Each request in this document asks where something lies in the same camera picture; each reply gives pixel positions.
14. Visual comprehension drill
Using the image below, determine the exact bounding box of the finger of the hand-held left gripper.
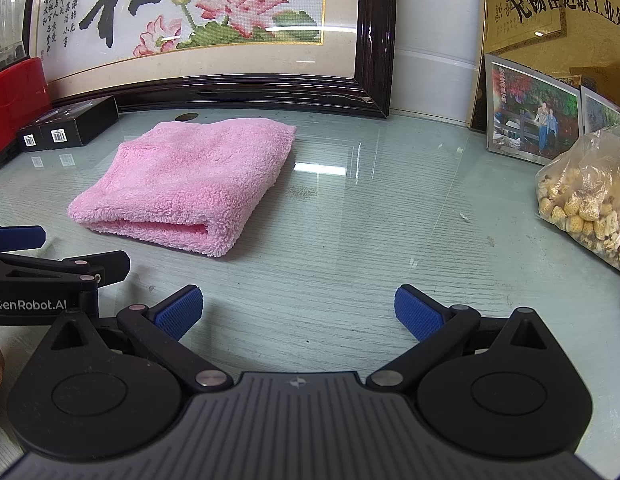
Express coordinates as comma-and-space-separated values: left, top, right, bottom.
0, 250, 131, 292
0, 226, 47, 252

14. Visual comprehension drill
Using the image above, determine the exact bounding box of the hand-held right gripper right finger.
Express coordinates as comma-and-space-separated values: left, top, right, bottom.
366, 284, 565, 391

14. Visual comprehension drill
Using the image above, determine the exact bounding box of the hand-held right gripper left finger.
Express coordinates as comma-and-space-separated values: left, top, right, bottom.
37, 284, 235, 396

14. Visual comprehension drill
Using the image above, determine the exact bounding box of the pink towel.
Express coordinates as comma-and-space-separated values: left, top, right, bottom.
67, 117, 297, 258

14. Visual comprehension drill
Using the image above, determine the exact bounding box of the black cardboard box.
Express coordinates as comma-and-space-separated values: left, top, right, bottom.
17, 104, 86, 152
40, 95, 120, 150

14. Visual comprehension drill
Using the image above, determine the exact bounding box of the red kitchen appliance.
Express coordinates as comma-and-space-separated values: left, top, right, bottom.
0, 57, 53, 168

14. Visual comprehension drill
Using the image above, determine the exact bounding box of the plastic bag of lotus seeds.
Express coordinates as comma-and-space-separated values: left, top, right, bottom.
534, 122, 620, 277

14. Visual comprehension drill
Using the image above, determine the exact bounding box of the large framed photo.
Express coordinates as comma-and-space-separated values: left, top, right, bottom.
486, 53, 582, 166

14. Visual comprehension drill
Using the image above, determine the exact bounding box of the framed lotus cross-stitch picture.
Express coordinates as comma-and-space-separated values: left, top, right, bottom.
22, 0, 398, 120

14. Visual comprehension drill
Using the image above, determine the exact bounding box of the small framed photo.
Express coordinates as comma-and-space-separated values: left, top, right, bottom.
580, 85, 620, 136

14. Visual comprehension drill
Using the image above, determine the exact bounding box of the gold plaque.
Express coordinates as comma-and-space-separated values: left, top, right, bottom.
472, 0, 620, 131

